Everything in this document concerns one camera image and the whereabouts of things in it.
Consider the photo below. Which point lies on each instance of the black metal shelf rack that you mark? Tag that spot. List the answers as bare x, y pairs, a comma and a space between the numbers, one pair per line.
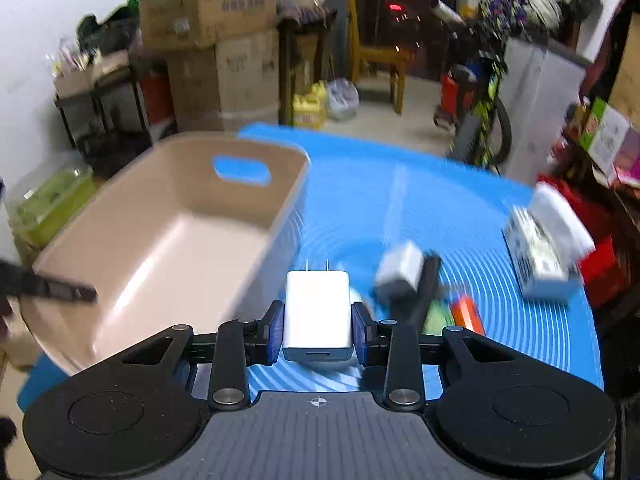
96, 93

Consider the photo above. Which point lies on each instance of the green white product box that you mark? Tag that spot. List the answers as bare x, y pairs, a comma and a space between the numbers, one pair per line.
603, 135

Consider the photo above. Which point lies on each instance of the beige plastic storage basket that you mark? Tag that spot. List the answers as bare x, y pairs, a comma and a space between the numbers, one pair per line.
198, 231

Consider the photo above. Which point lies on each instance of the green black bicycle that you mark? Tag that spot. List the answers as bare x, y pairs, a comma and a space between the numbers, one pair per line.
483, 137

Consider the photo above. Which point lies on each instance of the tied plastic bag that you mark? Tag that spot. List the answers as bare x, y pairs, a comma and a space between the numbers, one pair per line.
343, 99

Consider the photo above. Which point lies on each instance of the orange purple toy knife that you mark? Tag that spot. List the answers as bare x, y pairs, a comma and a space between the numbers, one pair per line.
465, 314

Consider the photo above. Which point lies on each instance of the beige tray on shelf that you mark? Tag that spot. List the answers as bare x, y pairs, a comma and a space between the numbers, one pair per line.
68, 82

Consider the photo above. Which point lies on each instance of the green lidded plastic container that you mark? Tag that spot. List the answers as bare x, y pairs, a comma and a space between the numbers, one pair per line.
40, 209

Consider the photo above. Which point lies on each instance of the white plug adapter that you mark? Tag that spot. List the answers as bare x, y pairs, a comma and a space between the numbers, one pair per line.
399, 272

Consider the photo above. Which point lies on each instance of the green round tin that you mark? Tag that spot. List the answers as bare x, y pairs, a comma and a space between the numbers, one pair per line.
438, 317

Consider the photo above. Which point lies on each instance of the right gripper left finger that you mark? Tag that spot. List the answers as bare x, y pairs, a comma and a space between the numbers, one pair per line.
236, 346

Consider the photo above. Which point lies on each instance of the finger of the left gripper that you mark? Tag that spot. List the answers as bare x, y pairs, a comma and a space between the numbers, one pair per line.
17, 281

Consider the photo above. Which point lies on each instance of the lower stacked cardboard box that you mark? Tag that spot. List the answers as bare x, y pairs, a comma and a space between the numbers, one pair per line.
228, 86

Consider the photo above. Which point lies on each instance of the upper stacked cardboard box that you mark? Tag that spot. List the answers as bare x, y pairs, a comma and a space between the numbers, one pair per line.
198, 24

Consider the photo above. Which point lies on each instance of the wooden chair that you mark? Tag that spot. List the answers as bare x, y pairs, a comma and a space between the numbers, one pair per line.
396, 60

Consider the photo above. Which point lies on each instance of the white cabinet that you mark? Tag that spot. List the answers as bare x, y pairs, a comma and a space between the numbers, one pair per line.
543, 79

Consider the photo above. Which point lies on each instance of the yellow detergent jug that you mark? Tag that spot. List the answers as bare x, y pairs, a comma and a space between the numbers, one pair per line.
309, 110

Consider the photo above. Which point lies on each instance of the stacked cardboard box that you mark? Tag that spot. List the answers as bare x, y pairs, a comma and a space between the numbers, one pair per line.
198, 24
228, 86

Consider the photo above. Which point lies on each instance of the tissue pack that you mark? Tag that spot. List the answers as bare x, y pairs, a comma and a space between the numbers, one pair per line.
546, 242

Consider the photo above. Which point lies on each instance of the black remote-like mouse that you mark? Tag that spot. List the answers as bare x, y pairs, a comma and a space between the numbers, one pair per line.
411, 307

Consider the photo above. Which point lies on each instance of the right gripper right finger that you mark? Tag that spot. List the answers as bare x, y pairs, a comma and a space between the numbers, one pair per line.
393, 355

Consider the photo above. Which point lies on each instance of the white USB wall charger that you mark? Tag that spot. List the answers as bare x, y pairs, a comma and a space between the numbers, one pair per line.
317, 317

